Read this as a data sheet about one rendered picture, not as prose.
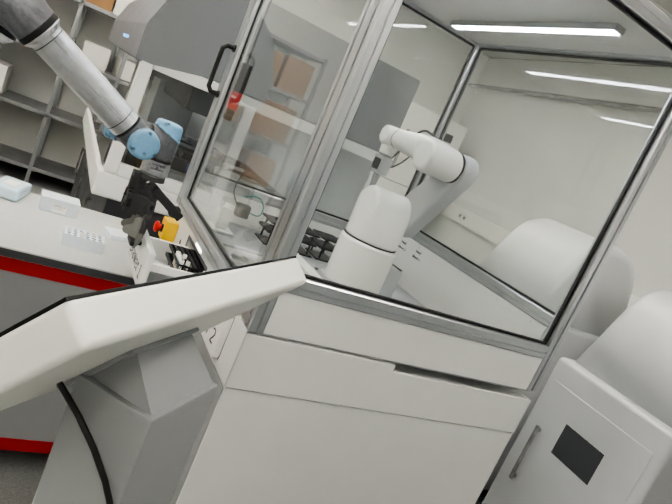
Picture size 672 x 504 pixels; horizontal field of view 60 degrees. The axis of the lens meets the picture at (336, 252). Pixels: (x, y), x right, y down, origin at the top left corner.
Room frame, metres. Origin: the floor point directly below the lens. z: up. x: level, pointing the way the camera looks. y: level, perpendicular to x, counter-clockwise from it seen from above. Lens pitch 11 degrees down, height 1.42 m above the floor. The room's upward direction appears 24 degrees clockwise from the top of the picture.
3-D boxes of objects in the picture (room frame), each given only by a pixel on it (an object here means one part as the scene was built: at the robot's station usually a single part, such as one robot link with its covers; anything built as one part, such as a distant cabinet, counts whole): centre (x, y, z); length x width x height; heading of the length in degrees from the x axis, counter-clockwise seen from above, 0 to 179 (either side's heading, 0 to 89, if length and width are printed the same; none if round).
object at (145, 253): (1.61, 0.52, 0.87); 0.29 x 0.02 x 0.11; 30
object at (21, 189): (1.97, 1.14, 0.78); 0.15 x 0.10 x 0.04; 16
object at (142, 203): (1.58, 0.56, 1.04); 0.09 x 0.08 x 0.12; 120
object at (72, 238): (1.78, 0.76, 0.78); 0.12 x 0.08 x 0.04; 118
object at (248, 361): (1.89, -0.05, 0.87); 1.02 x 0.95 x 0.14; 30
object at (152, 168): (1.58, 0.55, 1.13); 0.08 x 0.08 x 0.05
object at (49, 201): (2.01, 0.98, 0.79); 0.13 x 0.09 x 0.05; 123
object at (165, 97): (3.34, 0.94, 1.13); 1.78 x 1.14 x 0.45; 30
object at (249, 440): (1.88, -0.05, 0.40); 1.03 x 0.95 x 0.80; 30
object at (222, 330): (1.41, 0.23, 0.87); 0.29 x 0.02 x 0.11; 30
